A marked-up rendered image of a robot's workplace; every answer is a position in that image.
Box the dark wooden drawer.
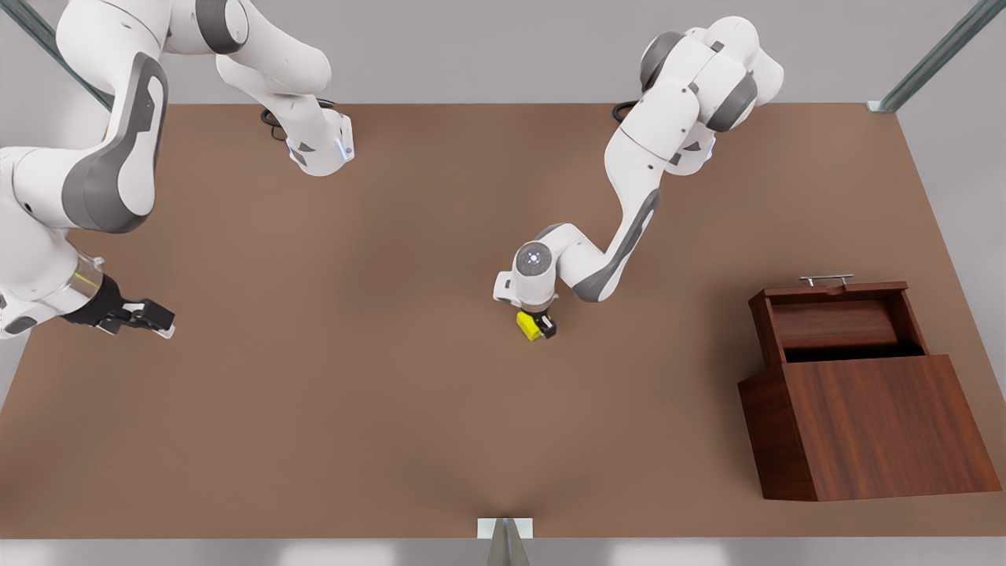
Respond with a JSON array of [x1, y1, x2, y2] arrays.
[[747, 281, 931, 367]]

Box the dark wooden cabinet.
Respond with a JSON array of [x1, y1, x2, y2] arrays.
[[737, 354, 1003, 502]]

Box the silver frame post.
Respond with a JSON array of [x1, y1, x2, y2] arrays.
[[866, 0, 1006, 114], [477, 516, 534, 566], [0, 0, 116, 112]]

